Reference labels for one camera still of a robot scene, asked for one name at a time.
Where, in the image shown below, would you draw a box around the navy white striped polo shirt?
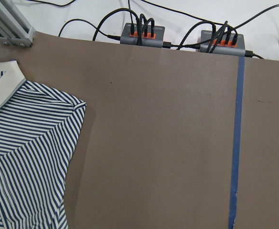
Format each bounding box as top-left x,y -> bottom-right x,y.
0,61 -> 86,229

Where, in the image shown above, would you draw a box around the grey USB hub orange ports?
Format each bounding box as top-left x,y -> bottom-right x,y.
120,23 -> 165,48

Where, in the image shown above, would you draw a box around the aluminium frame post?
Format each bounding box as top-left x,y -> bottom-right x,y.
0,0 -> 35,47

